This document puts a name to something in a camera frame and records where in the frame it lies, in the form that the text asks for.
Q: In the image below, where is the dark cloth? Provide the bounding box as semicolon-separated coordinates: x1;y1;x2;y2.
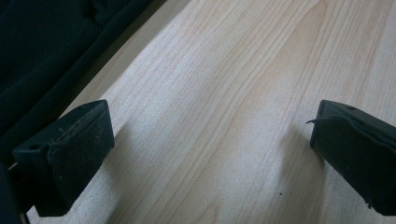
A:
0;0;153;166

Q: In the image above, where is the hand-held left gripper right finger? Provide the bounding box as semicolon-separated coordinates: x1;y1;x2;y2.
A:
306;99;396;217

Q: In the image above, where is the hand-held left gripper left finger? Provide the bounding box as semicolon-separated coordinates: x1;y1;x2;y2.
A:
12;99;116;217

